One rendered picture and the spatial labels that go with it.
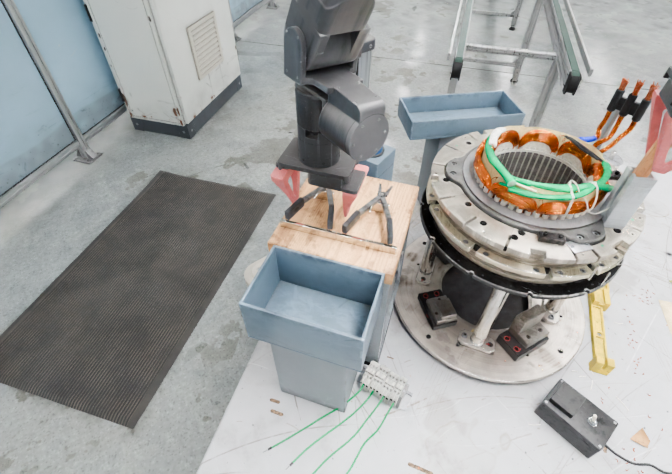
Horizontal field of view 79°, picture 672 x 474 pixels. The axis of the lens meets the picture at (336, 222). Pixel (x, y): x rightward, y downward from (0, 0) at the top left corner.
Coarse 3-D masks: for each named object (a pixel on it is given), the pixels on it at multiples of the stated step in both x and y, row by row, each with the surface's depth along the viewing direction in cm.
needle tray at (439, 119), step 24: (432, 96) 92; (456, 96) 92; (480, 96) 93; (504, 96) 93; (408, 120) 86; (432, 120) 84; (456, 120) 85; (480, 120) 85; (504, 120) 86; (432, 144) 94
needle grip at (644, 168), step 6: (654, 144) 50; (654, 150) 49; (648, 156) 50; (642, 162) 51; (648, 162) 50; (636, 168) 52; (642, 168) 51; (648, 168) 51; (636, 174) 52; (642, 174) 52; (648, 174) 52
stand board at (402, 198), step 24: (336, 192) 68; (360, 192) 68; (408, 192) 68; (312, 216) 64; (336, 216) 64; (360, 216) 64; (384, 216) 64; (408, 216) 64; (288, 240) 60; (312, 240) 60; (336, 240) 60; (384, 240) 60; (360, 264) 57; (384, 264) 57
